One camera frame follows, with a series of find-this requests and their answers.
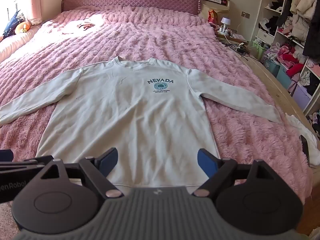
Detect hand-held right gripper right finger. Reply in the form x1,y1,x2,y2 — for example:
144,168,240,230
192,149,285,198

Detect pink curtain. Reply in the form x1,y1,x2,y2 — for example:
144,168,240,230
26,0,42,25

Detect pile of pink clothes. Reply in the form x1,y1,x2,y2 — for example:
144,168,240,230
271,44,305,78

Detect purple quilted headboard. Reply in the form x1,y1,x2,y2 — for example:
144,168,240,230
61,0,202,15

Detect red snack bag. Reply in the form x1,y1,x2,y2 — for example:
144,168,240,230
207,9,218,24

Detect green plastic basket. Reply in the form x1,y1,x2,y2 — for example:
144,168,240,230
252,39,270,62

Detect purple storage box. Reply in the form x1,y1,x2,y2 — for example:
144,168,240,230
292,86,313,110

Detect small pink cloth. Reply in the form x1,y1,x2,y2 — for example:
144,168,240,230
76,19,95,30

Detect white crumpled cloth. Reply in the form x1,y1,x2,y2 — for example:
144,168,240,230
285,114,320,153

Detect cream hanging jacket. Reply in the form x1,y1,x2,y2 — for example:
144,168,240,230
290,0,318,42

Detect tangle of black cables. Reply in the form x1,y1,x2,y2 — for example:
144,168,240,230
225,41,250,55

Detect white table lamp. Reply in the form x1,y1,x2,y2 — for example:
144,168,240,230
220,17,232,34

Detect white wardrobe shelving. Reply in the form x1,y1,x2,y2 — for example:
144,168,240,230
255,0,320,120

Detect pale pink quilt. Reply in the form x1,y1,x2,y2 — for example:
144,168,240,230
0,24,42,64

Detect light wooden bed platform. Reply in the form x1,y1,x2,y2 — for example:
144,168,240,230
226,39,320,135

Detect black strap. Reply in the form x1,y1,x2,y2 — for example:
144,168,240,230
300,135,312,167

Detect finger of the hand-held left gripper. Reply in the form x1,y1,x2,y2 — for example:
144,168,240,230
0,156,54,174
0,149,14,162

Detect pink fluffy blanket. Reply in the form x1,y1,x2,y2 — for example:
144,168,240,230
0,5,314,205

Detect white drawer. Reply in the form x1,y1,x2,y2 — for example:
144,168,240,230
256,29,274,45

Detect white printed sweatshirt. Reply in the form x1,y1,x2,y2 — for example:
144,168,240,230
0,57,283,195

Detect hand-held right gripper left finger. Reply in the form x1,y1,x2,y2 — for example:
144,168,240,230
30,148,125,198

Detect orange plush toy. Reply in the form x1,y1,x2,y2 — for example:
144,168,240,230
15,21,32,34

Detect blue storage box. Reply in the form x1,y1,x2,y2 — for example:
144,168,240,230
264,56,280,78

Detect navy floral pillow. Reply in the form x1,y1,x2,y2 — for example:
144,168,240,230
2,10,22,39

